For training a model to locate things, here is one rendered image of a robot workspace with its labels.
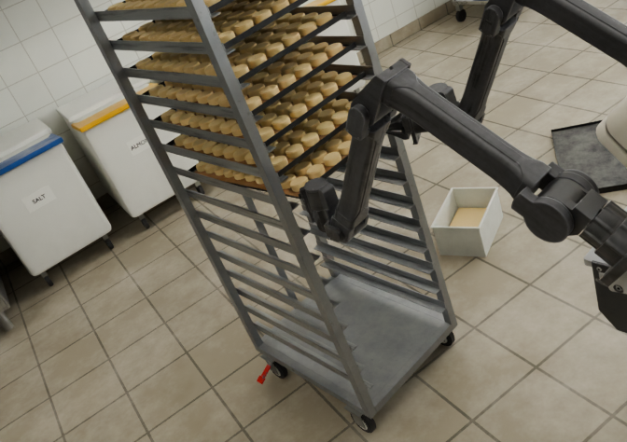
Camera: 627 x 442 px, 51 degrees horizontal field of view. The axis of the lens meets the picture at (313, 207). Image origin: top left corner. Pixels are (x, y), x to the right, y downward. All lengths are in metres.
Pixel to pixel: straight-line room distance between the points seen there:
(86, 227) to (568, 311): 2.67
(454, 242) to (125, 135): 2.00
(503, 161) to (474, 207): 2.04
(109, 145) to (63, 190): 0.35
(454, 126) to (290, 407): 1.67
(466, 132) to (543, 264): 1.75
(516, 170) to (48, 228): 3.22
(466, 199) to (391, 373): 1.09
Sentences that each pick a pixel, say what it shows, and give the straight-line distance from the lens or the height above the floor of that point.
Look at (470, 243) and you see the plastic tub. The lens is 2.90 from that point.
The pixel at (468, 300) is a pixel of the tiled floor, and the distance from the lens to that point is 2.73.
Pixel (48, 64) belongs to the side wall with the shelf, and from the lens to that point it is 4.47.
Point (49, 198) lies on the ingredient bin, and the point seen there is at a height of 0.49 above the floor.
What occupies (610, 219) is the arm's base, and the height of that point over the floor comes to 1.16.
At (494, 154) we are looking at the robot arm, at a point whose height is 1.25.
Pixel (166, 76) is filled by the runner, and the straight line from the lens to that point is 1.91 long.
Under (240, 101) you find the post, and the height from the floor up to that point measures 1.28.
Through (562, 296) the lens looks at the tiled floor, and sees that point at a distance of 2.68.
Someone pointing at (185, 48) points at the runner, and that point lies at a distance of 1.74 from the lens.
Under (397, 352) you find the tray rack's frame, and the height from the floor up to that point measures 0.15.
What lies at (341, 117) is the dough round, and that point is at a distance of 1.89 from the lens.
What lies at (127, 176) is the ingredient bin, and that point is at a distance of 4.01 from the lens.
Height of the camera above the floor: 1.81
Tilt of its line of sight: 30 degrees down
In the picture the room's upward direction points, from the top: 22 degrees counter-clockwise
